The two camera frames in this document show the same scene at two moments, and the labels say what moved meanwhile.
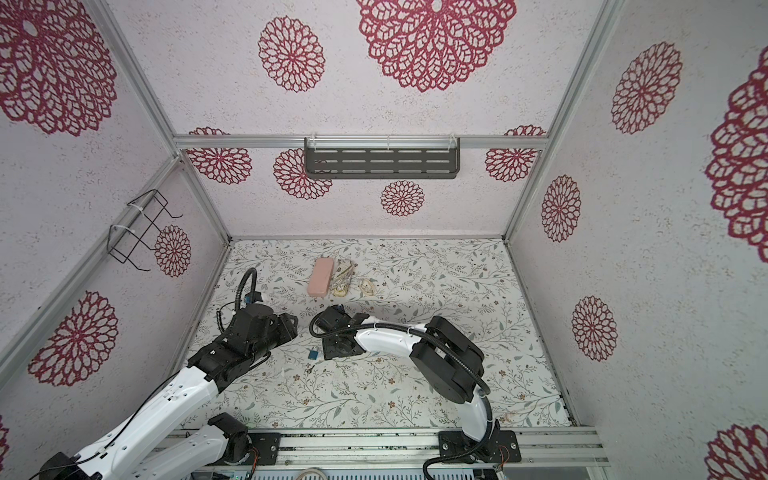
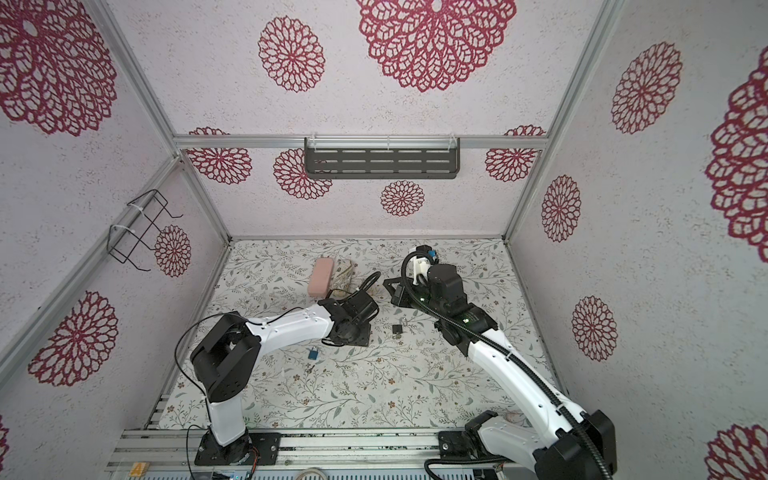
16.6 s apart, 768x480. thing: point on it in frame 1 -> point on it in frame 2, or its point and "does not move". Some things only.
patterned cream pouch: (342, 277) does not move
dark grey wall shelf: (382, 158) does not move
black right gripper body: (330, 347) -> (398, 290)
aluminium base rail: (413, 446) does not move
